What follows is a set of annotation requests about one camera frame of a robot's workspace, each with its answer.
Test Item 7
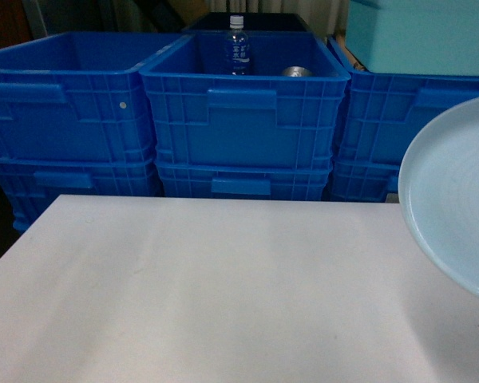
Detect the light blue oval tray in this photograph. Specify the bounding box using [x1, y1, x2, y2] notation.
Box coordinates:
[398, 97, 479, 297]

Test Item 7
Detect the blue crate bottom middle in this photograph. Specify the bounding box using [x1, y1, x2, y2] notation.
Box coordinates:
[156, 161, 331, 201]

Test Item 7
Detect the blue crate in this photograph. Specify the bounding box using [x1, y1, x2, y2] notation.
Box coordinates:
[137, 31, 351, 169]
[0, 160, 163, 233]
[324, 159, 400, 203]
[0, 32, 177, 163]
[327, 38, 479, 165]
[156, 161, 331, 201]

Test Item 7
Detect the blue crate top middle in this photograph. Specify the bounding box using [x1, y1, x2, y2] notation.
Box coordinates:
[137, 31, 351, 169]

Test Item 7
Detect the blue crate bottom right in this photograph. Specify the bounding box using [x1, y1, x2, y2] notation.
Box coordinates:
[324, 159, 400, 203]

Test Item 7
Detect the silver metal can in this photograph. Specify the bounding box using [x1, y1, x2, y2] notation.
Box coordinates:
[282, 66, 313, 77]

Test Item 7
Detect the clear water bottle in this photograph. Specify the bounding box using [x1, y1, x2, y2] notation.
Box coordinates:
[224, 14, 251, 76]

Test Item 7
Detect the blue crate top right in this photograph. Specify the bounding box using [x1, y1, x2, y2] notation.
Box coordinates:
[327, 38, 479, 165]

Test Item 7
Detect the blue crate top left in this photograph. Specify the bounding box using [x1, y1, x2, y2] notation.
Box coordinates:
[0, 32, 177, 163]

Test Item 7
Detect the blue crate bottom left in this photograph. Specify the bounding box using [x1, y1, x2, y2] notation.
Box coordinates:
[0, 160, 163, 233]

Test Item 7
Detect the teal foam box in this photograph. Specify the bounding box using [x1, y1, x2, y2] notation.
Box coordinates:
[346, 1, 479, 77]

